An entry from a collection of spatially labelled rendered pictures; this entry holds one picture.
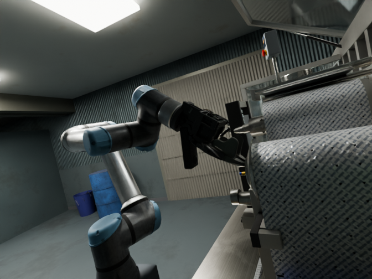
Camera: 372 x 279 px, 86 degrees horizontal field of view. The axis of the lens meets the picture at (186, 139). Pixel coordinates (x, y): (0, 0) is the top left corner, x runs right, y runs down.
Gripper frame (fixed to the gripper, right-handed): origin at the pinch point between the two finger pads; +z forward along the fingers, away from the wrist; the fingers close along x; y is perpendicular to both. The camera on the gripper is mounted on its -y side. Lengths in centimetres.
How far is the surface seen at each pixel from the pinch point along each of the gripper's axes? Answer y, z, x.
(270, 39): 37, -20, 50
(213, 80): -3, -145, 307
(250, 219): -11.0, 8.4, -0.1
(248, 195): -6.4, 5.2, 1.3
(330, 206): 4.5, 16.6, -7.4
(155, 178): -238, -169, 281
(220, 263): -40.1, 9.4, 12.3
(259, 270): -31.7, 19.4, 12.1
